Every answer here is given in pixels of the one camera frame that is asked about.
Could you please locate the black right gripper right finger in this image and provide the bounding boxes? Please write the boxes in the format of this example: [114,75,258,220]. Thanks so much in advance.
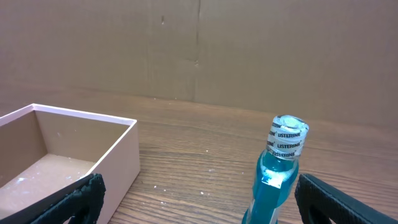
[295,174,397,224]

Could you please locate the pink cardboard box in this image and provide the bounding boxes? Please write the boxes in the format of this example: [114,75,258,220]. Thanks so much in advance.
[1,104,140,223]

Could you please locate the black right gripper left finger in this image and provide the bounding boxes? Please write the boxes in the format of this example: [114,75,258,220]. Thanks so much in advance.
[1,174,106,224]

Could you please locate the blue Listerine mouthwash bottle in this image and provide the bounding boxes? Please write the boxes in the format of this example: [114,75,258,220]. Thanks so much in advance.
[242,114,309,224]

